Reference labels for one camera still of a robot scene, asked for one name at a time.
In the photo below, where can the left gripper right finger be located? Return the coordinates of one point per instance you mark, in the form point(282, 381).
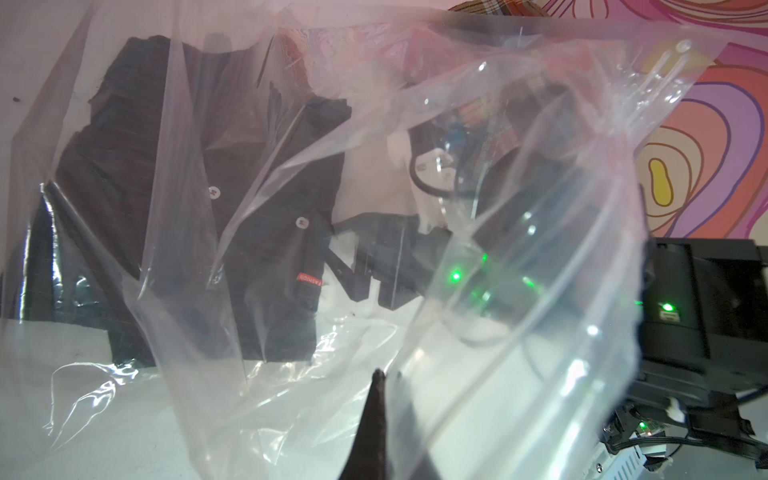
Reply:
point(407, 456)

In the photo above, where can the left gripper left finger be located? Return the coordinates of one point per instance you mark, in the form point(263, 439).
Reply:
point(367, 459)

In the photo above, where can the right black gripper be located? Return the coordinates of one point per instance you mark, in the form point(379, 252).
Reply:
point(562, 243)

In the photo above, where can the multicolour tartan plaid shirt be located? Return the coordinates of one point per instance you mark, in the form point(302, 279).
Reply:
point(517, 8)

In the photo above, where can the clear plastic vacuum bag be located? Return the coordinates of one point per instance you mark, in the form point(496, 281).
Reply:
point(319, 80)

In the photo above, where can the dark grey pinstripe shirt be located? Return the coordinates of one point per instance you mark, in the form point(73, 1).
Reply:
point(96, 214)

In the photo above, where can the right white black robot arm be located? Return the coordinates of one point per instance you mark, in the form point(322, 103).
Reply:
point(702, 336)

